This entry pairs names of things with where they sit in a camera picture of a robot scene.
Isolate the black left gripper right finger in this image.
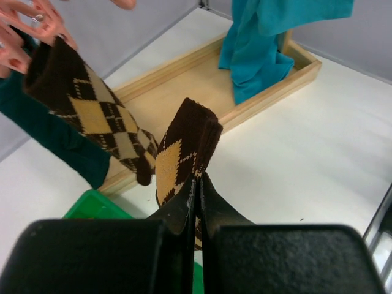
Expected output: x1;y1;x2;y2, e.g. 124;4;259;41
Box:
200;175;385;293

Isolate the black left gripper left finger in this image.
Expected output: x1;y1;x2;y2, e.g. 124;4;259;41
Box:
1;178;196;293

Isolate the green reindeer sock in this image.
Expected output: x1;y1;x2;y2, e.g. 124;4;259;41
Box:
0;27;111;190

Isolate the brown argyle sock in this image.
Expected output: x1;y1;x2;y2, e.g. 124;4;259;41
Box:
154;97;224;251
24;37;157;186

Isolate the pink round clip hanger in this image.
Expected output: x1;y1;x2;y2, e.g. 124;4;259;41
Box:
0;0;137;79

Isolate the wooden hanger rack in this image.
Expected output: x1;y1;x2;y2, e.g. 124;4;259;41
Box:
97;30;323;197

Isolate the green plastic tray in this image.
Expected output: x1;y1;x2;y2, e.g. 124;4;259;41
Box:
64;190;194;283

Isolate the teal cloth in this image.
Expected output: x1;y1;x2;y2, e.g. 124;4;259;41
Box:
219;0;353;104

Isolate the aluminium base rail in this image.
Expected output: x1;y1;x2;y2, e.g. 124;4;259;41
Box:
363;186;391;293

